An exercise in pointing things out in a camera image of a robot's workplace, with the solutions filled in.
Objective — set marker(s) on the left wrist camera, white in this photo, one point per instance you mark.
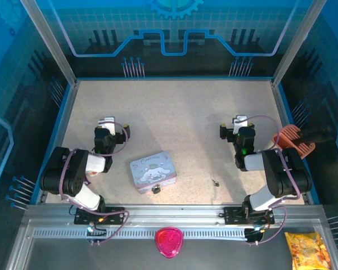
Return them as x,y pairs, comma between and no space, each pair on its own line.
108,123

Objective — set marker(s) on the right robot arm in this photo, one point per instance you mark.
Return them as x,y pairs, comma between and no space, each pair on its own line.
278,174

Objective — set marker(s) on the yellow snack bag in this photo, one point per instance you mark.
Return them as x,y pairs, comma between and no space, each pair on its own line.
306,250

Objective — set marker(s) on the white holder with orange rim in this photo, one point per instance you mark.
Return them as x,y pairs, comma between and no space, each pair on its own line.
289,137

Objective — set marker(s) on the black tool in holder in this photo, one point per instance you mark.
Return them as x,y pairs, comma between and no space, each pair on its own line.
315,135

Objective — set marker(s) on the cartoon printed tin box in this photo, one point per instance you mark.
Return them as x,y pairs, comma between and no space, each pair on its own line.
152,171

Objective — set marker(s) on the small brass padlock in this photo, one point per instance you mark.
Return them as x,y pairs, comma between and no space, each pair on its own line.
156,189

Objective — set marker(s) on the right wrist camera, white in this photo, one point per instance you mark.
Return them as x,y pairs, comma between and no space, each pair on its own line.
239,121

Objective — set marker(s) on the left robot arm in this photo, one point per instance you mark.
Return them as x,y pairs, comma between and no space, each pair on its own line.
73,174

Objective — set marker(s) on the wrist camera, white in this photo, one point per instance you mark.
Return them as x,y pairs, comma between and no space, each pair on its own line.
239,121
108,123

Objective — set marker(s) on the pink heart-shaped dish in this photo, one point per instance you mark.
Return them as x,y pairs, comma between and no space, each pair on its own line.
168,242

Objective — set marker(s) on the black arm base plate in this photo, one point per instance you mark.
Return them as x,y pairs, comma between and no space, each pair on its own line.
233,215
112,216

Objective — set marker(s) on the aluminium frame post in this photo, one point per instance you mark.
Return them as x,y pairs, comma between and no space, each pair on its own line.
49,42
295,42

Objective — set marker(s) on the slotted metal rail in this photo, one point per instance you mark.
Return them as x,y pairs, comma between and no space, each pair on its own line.
140,233

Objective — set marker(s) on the aluminium cross beam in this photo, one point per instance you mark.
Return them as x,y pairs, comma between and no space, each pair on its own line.
174,213

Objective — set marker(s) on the small metal key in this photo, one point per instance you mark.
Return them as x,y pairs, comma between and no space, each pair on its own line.
215,182

